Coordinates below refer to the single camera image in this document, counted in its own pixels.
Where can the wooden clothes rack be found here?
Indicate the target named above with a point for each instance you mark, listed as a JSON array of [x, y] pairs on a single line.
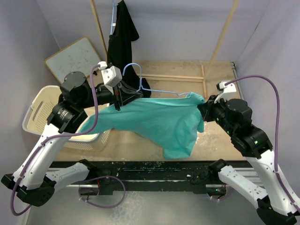
[[218, 44]]

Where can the blue hanger with black shirt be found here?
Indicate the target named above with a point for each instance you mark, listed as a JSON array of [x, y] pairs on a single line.
[[113, 18]]

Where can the teal t shirt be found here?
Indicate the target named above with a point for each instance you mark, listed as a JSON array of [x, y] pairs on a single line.
[[172, 123]]

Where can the cream plastic laundry basket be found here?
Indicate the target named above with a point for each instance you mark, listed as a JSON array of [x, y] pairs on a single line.
[[38, 112]]

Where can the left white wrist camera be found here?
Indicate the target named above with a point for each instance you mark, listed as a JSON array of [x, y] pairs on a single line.
[[111, 75]]

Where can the black t shirt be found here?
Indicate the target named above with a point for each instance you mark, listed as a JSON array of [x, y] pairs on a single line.
[[120, 48]]

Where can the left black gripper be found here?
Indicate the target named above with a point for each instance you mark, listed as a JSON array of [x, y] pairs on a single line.
[[124, 88]]

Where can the small framed whiteboard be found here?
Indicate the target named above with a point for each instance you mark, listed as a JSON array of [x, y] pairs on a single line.
[[78, 56]]

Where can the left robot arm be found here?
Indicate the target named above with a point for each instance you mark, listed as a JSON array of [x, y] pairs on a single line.
[[32, 183]]

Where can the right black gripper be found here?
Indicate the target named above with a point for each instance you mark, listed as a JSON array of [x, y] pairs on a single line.
[[206, 107]]

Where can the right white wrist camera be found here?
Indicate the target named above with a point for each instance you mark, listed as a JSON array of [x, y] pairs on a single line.
[[225, 91]]

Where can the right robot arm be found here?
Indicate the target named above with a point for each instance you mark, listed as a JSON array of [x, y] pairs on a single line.
[[275, 202]]

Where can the light blue wire hanger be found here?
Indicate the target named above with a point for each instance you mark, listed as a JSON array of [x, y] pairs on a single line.
[[141, 78]]

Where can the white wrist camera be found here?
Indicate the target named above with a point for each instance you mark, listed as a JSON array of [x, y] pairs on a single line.
[[111, 75], [225, 91]]

